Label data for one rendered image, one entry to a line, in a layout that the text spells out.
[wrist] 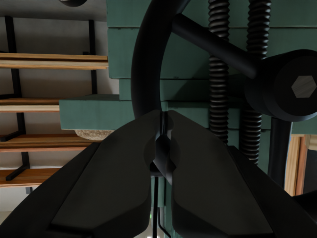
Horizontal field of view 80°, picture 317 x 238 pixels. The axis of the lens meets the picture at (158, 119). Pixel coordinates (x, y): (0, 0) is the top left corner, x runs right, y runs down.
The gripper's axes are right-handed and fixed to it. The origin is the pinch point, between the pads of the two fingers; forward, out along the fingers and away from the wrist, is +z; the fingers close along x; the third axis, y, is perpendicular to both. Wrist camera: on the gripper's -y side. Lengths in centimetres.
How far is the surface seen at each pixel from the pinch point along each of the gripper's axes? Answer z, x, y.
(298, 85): 4.4, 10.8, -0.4
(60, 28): 258, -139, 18
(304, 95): 4.2, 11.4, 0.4
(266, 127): 12.3, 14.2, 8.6
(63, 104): 21.9, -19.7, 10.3
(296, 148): 121, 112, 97
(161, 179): 42, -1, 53
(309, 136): 22.9, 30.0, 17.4
